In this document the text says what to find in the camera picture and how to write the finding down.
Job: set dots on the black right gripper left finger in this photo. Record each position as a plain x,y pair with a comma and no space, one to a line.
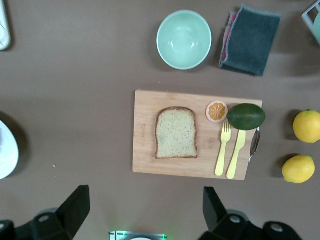
72,215

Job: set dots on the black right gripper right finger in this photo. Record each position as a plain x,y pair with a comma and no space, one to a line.
215,217

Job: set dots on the white round plate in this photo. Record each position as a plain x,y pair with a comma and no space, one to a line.
8,155

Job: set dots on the bread slice with brown crust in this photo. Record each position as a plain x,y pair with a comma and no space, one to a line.
176,132

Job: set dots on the yellow plastic fork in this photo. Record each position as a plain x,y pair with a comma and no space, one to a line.
221,155

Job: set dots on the yellow plastic knife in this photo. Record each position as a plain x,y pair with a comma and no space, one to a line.
235,155

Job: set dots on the yellow toy lemon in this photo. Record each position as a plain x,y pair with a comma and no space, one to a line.
298,169
307,126

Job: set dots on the green avocado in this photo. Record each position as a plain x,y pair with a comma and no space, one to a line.
246,117

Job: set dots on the toy orange slice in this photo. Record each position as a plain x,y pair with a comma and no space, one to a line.
216,111

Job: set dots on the wooden cutting board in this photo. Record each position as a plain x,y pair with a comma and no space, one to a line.
145,105

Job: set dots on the pink folded cloth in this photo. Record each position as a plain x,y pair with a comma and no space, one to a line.
225,54

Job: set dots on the dark grey folded cloth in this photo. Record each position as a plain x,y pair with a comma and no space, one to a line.
250,42

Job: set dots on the mint green bowl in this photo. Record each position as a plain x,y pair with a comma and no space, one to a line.
183,40

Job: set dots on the cream tray with bear print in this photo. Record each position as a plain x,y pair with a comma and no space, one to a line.
5,25

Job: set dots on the pale green cup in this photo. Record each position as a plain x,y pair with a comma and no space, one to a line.
317,30

